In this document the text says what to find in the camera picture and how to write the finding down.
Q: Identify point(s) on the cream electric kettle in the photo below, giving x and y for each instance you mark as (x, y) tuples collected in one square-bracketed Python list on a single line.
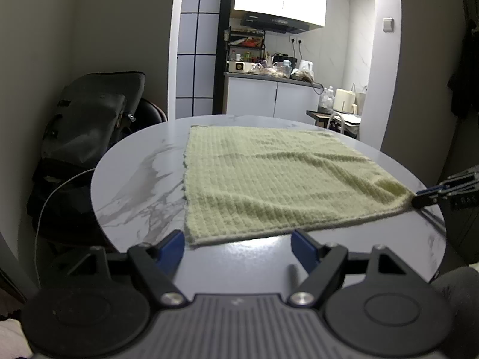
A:
[(344, 101)]

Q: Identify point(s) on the black range hood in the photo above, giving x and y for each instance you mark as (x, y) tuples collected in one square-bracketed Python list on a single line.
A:
[(275, 22)]

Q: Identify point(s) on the clear plastic bottles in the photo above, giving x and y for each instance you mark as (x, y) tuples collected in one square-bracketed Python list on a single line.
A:
[(325, 99)]

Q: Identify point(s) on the yellow-green waffle towel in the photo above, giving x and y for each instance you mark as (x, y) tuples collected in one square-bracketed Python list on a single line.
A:
[(277, 183)]

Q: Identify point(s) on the white cloth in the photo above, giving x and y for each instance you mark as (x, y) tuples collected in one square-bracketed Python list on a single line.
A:
[(13, 338)]

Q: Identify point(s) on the white wall switch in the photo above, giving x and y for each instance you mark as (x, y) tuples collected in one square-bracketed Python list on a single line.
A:
[(388, 25)]

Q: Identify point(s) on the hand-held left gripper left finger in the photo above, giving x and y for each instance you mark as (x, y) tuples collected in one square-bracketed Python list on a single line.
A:
[(170, 249)]

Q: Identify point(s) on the black-framed glass door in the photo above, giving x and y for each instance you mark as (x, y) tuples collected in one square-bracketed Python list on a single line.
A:
[(196, 48)]

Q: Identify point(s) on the dark grey backpack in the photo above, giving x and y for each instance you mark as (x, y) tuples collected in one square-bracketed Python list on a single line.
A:
[(56, 202)]

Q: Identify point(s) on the person's dark clothing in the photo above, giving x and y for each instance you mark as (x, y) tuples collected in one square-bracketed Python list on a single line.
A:
[(458, 291)]

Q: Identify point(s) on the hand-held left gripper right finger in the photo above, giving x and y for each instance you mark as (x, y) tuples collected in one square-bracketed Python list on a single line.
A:
[(302, 248)]

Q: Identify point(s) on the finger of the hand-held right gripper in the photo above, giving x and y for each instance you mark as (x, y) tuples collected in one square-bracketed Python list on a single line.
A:
[(426, 201), (430, 190)]

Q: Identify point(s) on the white jug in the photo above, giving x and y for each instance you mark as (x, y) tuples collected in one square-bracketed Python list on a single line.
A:
[(307, 66)]

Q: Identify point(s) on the dark low side table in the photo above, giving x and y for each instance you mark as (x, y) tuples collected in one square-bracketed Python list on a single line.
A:
[(348, 121)]

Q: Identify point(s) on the white base cabinet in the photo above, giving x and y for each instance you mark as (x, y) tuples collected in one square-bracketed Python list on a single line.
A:
[(262, 97)]

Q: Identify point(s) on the black backpack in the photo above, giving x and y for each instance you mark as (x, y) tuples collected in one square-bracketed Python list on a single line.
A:
[(88, 119)]

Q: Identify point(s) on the black kitchen shelf rack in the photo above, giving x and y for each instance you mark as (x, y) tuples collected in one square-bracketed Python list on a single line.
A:
[(247, 43)]

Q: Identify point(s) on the white countertop appliance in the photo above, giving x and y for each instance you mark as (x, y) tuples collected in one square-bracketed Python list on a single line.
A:
[(239, 67)]

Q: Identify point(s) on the white wall outlet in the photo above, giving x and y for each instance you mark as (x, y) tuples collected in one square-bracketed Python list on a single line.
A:
[(295, 40)]

